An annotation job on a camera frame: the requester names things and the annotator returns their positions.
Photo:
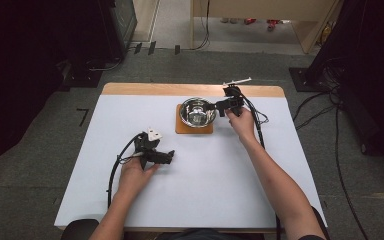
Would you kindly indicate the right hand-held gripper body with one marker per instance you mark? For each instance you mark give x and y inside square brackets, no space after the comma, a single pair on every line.
[235,100]

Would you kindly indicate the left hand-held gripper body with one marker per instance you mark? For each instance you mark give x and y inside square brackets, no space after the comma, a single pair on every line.
[145,143]

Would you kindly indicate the stainless steel bowl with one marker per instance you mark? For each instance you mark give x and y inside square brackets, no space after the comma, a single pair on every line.
[197,113]

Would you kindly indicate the person's right hand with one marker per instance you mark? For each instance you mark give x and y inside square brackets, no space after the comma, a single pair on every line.
[245,126]

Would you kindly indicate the person's left hand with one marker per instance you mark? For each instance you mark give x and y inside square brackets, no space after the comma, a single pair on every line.
[133,178]

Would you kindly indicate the orange wooden trivet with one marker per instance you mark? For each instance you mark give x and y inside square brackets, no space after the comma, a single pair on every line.
[184,130]

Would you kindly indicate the white table cover sheet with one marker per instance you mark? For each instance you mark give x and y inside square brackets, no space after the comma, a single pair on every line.
[113,116]

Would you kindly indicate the black corner tape mark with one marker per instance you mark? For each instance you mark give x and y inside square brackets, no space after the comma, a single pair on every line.
[84,115]

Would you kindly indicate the black floor tape strip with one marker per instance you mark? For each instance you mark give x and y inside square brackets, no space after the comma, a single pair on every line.
[177,50]
[152,48]

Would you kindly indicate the red shoe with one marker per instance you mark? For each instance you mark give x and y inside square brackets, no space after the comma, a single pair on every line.
[273,24]
[250,21]

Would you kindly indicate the person's dark clothing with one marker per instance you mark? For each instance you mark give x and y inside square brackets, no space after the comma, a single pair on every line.
[203,235]

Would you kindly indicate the black stand base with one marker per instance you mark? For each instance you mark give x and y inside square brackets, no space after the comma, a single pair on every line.
[83,75]

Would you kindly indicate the black chair armrest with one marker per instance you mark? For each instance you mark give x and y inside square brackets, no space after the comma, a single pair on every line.
[80,230]
[320,220]

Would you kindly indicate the dark glass cabinet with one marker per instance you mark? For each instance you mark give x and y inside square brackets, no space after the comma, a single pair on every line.
[121,26]

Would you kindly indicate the black stand leg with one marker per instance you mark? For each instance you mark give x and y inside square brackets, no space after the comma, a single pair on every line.
[360,123]

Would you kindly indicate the black curtain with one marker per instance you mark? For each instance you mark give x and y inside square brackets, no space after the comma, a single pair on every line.
[373,50]

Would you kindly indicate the black metal base plate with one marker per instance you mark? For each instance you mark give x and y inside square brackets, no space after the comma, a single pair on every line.
[301,81]

